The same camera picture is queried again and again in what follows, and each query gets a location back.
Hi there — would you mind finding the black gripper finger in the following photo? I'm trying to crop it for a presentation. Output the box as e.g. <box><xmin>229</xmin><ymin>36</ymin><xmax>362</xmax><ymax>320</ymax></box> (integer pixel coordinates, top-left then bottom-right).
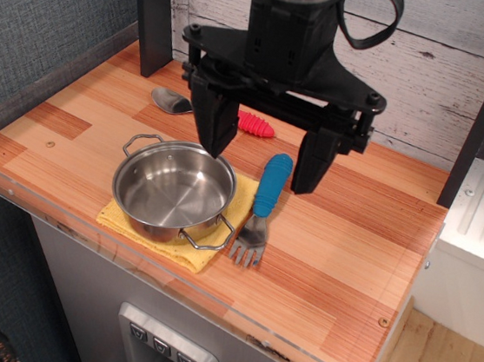
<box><xmin>190</xmin><ymin>75</ymin><xmax>239</xmax><ymax>158</ymax></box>
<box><xmin>291</xmin><ymin>128</ymin><xmax>341</xmax><ymax>194</ymax></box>

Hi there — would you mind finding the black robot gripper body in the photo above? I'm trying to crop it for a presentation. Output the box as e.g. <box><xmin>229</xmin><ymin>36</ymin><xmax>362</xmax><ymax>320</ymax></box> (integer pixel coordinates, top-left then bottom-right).
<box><xmin>182</xmin><ymin>0</ymin><xmax>387</xmax><ymax>155</ymax></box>

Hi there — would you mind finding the blue handled metal fork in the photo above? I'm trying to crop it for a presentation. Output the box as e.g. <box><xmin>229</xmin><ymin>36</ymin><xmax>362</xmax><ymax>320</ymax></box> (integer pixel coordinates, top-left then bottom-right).
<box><xmin>229</xmin><ymin>154</ymin><xmax>293</xmax><ymax>267</ymax></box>

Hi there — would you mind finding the silver metal pan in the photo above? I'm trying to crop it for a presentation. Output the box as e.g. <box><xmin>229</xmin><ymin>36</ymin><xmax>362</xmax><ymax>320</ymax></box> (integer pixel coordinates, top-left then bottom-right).
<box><xmin>112</xmin><ymin>134</ymin><xmax>237</xmax><ymax>251</ymax></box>

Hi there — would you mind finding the yellow cloth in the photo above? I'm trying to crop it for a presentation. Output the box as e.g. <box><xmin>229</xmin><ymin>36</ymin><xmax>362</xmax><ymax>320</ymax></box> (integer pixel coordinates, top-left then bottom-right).
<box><xmin>96</xmin><ymin>174</ymin><xmax>259</xmax><ymax>273</ymax></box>

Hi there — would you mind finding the white toy sink unit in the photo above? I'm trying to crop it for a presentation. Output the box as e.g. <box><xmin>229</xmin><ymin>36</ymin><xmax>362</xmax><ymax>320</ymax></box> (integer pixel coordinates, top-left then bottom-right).
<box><xmin>412</xmin><ymin>159</ymin><xmax>484</xmax><ymax>346</ymax></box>

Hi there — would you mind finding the silver dispenser panel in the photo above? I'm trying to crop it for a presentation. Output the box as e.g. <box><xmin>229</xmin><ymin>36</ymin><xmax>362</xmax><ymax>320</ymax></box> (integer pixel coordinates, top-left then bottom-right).
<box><xmin>118</xmin><ymin>302</ymin><xmax>219</xmax><ymax>362</ymax></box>

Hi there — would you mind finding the red handled metal spoon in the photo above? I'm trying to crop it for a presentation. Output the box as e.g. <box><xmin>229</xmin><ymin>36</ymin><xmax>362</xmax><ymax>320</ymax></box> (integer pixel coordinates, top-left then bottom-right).
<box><xmin>150</xmin><ymin>87</ymin><xmax>275</xmax><ymax>138</ymax></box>

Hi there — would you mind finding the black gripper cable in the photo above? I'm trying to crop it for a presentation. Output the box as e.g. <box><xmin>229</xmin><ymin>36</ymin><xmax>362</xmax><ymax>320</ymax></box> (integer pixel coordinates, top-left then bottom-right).
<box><xmin>330</xmin><ymin>0</ymin><xmax>406</xmax><ymax>56</ymax></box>

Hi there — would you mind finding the dark grey left post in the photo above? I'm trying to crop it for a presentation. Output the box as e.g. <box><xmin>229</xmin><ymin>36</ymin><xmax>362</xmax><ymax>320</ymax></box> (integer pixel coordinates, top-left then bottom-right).
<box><xmin>136</xmin><ymin>0</ymin><xmax>173</xmax><ymax>77</ymax></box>

